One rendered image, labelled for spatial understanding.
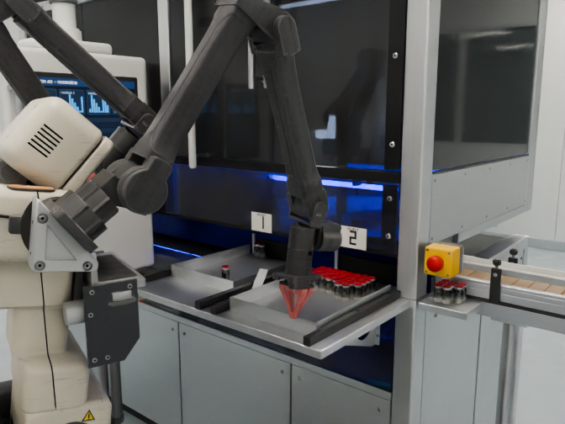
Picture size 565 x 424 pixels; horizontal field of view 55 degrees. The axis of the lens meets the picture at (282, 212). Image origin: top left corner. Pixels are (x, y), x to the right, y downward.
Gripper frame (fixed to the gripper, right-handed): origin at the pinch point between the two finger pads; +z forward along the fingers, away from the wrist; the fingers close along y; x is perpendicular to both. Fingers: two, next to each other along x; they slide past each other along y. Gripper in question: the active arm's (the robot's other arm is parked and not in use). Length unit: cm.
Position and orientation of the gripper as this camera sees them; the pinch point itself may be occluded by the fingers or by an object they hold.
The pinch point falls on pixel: (293, 315)
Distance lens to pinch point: 122.0
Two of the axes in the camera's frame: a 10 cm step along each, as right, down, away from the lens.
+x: -7.7, -1.0, 6.3
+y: 6.3, 0.4, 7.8
